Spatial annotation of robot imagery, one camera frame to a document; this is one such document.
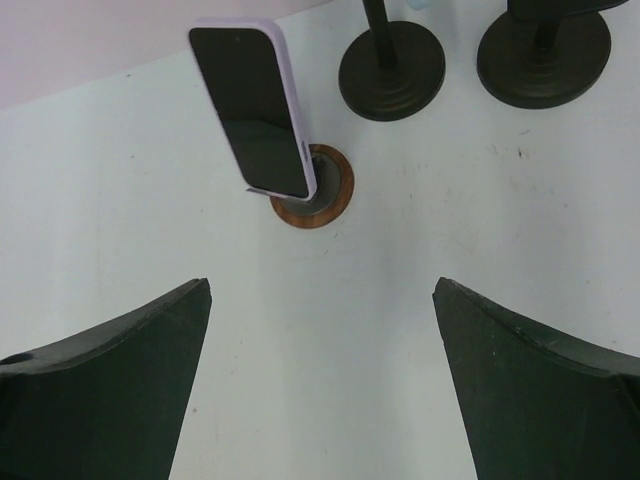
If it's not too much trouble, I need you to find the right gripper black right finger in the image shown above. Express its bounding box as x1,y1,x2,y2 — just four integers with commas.
433,278,639,479

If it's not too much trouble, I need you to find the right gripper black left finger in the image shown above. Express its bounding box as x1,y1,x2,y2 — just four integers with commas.
1,278,212,479

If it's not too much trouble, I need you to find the wooden base phone stand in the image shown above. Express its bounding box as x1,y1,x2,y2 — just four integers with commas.
248,144,355,229

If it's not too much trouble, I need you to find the black stand with blue phone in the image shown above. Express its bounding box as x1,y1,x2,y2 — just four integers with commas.
338,0,446,122

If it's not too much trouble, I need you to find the light blue phone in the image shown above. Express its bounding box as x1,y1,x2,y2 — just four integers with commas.
407,0,431,10

